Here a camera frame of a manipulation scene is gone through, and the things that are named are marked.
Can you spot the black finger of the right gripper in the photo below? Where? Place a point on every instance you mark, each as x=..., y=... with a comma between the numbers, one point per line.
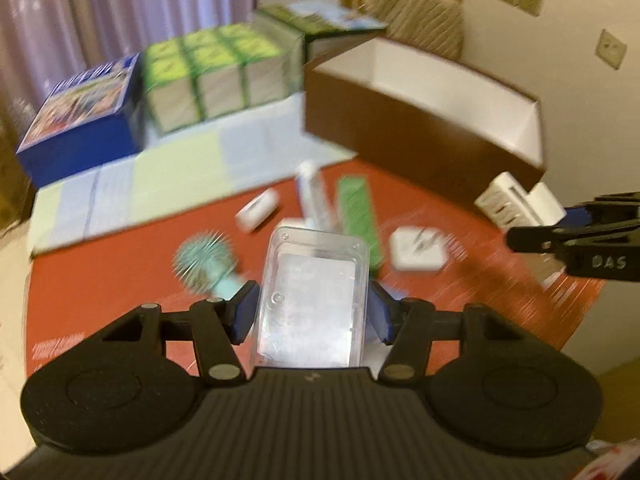
x=547, y=239

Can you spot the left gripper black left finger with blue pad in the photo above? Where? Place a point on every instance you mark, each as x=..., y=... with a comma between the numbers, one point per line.
x=213, y=327

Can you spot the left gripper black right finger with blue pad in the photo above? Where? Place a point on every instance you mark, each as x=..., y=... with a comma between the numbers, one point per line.
x=409, y=326

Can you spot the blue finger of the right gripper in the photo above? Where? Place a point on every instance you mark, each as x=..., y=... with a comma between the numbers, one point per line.
x=609, y=208

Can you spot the white ribbed charger block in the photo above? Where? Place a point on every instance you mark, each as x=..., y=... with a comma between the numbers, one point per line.
x=507, y=204

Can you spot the clear plastic blister case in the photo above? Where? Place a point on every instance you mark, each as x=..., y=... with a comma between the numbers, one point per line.
x=312, y=310

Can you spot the green white medicine box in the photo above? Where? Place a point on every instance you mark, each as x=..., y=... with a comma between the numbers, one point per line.
x=355, y=208

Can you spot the brown spray bottle white cap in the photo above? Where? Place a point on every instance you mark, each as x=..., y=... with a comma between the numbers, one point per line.
x=312, y=197

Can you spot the teal spiky massage ball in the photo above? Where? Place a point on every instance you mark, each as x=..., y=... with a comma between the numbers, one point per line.
x=206, y=265

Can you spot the white square case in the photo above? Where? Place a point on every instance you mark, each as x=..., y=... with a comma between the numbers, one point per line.
x=413, y=248

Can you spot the red table mat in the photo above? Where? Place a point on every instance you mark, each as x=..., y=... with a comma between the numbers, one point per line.
x=77, y=290

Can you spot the checkered pastel tablecloth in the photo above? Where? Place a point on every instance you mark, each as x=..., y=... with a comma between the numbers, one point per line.
x=186, y=169

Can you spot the brown cardboard box white inside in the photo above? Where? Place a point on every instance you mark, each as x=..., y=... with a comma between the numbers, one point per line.
x=442, y=125

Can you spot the blue printed box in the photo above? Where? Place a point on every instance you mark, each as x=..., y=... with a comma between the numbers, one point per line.
x=86, y=121

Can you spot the green tissue pack bundle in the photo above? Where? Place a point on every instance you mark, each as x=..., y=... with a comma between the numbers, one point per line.
x=211, y=73

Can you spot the beige quilted chair cover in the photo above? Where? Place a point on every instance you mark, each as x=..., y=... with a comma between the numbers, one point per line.
x=434, y=26

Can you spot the green milk carton box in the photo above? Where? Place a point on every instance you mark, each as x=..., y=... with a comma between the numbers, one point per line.
x=306, y=30

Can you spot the pink curtain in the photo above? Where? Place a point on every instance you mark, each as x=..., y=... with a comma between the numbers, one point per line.
x=45, y=41

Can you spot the single wall socket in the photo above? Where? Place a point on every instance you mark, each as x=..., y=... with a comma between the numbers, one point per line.
x=610, y=49

